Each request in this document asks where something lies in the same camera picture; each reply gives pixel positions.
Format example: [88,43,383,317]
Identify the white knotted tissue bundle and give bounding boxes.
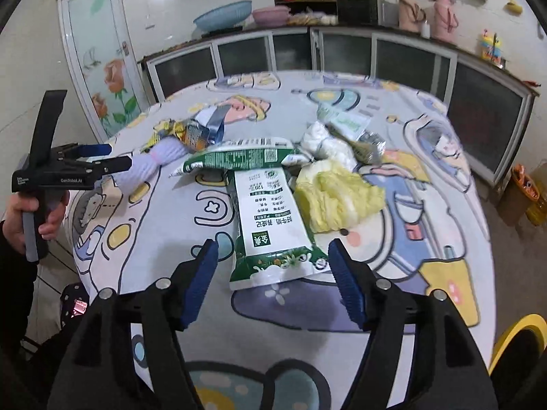
[301,121,358,172]

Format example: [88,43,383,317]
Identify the green white milk powder bag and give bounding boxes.
[227,167,329,291]

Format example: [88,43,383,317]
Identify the yellow rimmed black trash bin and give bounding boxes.
[489,314,546,375]

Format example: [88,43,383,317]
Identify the flower painted glass door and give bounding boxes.
[56,0,149,142]

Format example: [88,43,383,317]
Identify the large cooking oil jug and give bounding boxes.
[526,160,547,227]

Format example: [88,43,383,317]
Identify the black microwave oven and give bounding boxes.
[336,0,399,27]

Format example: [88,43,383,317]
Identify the silver green foil wrapper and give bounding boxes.
[327,125,386,165]

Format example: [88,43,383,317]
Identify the white tissue wad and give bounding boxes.
[113,136,188,195]

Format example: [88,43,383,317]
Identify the pink thermos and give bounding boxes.
[432,0,459,44]
[399,0,426,33]

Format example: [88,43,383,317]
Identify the yellow plastic bag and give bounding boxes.
[294,159,386,233]

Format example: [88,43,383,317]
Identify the pink plastic basin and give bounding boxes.
[252,5,290,28]

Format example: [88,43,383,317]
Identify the blue plastic basin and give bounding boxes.
[194,0,252,32]

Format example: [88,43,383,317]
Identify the pink thermos left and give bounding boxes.
[399,0,426,33]

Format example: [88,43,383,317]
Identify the cartoon print tablecloth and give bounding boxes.
[66,71,495,409]

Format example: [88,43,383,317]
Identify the brown waste bucket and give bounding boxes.
[496,164,539,227]

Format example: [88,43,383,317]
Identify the person left hand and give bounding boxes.
[2,191,69,255]

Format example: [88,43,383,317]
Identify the pink thermos right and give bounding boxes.
[432,0,459,44]

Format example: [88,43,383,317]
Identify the kitchen counter cabinets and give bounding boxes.
[140,26,539,185]

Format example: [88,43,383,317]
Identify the yellow wall scoop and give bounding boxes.
[504,0,523,16]

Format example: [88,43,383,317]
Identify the yellow detergent bottles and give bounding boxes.
[480,30,504,69]

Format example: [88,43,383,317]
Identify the colourful cartoon snack bag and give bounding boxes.
[141,105,230,152]

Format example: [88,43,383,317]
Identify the white green small packet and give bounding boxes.
[317,104,371,142]

